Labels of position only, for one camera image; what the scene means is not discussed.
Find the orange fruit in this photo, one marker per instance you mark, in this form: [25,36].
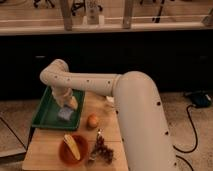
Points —
[92,121]

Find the red bowl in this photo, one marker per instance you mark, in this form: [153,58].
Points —
[66,155]

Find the dark grape bunch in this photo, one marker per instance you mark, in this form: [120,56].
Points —
[104,151]

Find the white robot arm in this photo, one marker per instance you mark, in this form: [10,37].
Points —
[143,126]

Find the yellow corn cob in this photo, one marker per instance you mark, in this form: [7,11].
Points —
[71,143]

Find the green plastic tray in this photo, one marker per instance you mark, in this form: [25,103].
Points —
[46,115]

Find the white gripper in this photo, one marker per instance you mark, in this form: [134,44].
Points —
[64,96]

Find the blue black floor device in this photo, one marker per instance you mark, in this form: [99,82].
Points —
[200,100]

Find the blue grey sponge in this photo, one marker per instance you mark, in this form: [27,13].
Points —
[65,113]

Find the white small cup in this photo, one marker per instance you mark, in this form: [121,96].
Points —
[110,101]

